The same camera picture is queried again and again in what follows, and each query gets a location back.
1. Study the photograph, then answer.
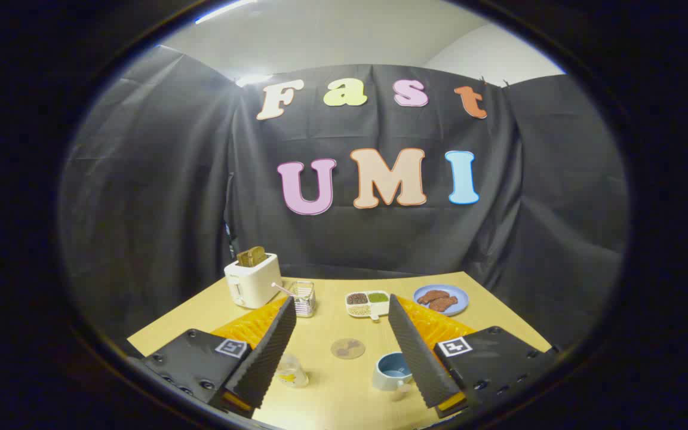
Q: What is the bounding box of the wire mesh basket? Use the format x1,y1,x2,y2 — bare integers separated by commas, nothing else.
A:
289,281,317,318

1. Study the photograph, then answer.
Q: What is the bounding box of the white cup with blue inside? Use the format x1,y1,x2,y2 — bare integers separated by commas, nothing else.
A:
371,351,414,402

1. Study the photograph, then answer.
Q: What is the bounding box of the white divided bean tray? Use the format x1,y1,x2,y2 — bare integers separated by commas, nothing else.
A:
345,290,391,321

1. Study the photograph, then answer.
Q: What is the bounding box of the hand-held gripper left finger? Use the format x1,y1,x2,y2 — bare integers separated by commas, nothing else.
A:
141,296,298,419

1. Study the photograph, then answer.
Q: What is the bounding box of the brown toast slice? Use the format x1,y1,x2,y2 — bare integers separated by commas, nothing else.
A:
236,246,267,268

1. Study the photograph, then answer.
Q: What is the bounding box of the white toaster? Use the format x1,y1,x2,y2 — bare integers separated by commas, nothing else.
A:
224,253,283,309

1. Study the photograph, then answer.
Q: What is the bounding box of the round brown coaster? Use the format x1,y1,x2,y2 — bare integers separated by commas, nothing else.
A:
330,338,367,360

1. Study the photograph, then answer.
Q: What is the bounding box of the wooden table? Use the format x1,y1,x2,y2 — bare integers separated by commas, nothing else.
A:
127,272,554,430

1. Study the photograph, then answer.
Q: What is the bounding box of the light blue plate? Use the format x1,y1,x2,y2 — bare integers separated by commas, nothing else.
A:
413,284,470,317

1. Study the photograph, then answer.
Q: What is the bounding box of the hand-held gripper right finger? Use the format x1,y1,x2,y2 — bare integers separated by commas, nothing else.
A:
387,294,560,419

